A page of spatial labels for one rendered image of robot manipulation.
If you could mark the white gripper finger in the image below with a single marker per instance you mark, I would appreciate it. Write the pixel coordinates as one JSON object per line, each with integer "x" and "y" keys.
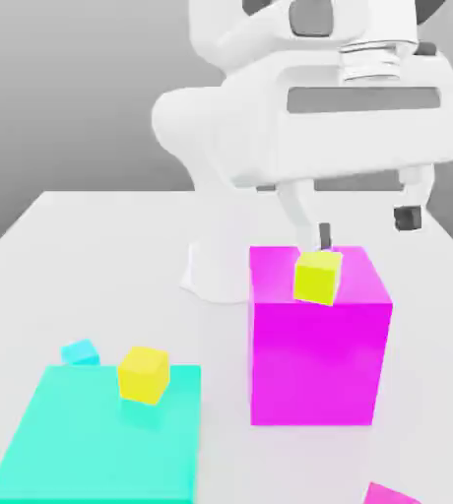
{"x": 299, "y": 212}
{"x": 407, "y": 218}

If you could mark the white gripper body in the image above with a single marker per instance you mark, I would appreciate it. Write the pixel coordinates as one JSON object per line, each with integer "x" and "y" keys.
{"x": 360, "y": 138}

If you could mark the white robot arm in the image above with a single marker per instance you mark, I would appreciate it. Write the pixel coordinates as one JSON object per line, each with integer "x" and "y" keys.
{"x": 207, "y": 130}

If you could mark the small lime yellow cube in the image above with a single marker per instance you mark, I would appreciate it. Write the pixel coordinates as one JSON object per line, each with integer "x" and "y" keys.
{"x": 315, "y": 281}

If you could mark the small cyan cube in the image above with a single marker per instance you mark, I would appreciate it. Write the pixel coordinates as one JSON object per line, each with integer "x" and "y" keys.
{"x": 80, "y": 352}

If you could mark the small magenta cube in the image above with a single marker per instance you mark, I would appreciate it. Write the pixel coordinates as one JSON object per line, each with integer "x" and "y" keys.
{"x": 388, "y": 496}

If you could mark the large magenta box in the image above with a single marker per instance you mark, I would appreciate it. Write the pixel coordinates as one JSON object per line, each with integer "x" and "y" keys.
{"x": 317, "y": 362}

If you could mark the large turquoise box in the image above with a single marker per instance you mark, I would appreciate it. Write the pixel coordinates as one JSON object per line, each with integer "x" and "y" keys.
{"x": 92, "y": 445}

